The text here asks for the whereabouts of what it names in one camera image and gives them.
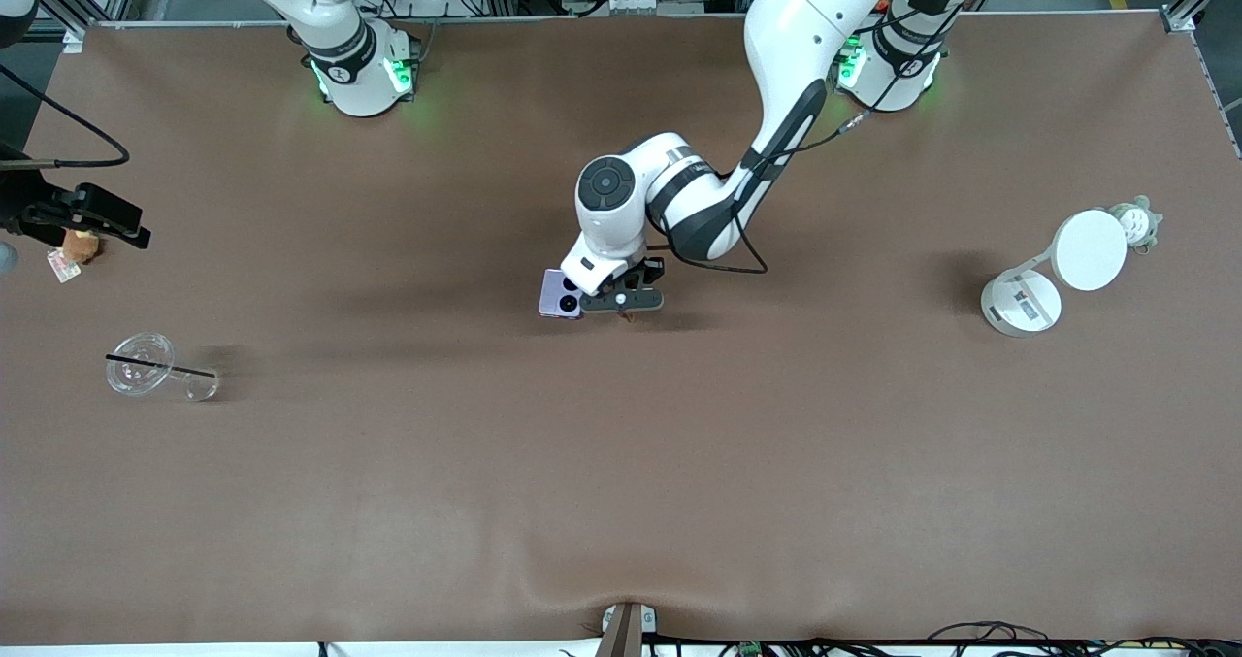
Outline white round desk lamp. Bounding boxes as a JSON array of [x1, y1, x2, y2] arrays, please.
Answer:
[[980, 209, 1129, 339]]

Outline brown camera mount post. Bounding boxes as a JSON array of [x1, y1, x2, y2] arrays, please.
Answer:
[[595, 602, 658, 657]]

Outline brown plush toy with tag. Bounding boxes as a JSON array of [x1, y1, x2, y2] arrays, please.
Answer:
[[47, 230, 104, 284]]

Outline purple flip phone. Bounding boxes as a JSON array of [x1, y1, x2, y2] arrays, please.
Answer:
[[539, 269, 585, 321]]

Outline green plush toy keychain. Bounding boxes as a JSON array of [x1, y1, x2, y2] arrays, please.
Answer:
[[1109, 195, 1164, 254]]

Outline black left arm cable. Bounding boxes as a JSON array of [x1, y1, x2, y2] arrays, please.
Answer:
[[665, 0, 957, 277]]

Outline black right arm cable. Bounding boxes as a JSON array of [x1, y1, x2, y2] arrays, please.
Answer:
[[0, 63, 131, 170]]

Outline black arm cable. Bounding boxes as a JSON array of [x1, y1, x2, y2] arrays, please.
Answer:
[[665, 0, 957, 277], [0, 63, 131, 170]]

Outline black straw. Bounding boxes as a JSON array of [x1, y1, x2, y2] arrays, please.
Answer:
[[105, 352, 217, 379]]

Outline clear plastic cup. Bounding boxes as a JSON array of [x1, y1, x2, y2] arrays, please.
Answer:
[[105, 332, 220, 403]]

